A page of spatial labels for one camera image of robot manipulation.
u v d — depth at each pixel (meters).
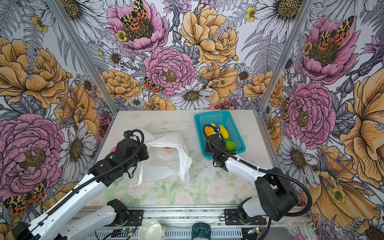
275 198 0.43
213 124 1.10
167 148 0.99
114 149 0.92
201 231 0.64
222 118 1.12
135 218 0.73
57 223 0.41
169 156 0.97
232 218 0.74
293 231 0.69
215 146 0.60
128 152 0.55
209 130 1.05
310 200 0.40
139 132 0.60
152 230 0.70
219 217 0.76
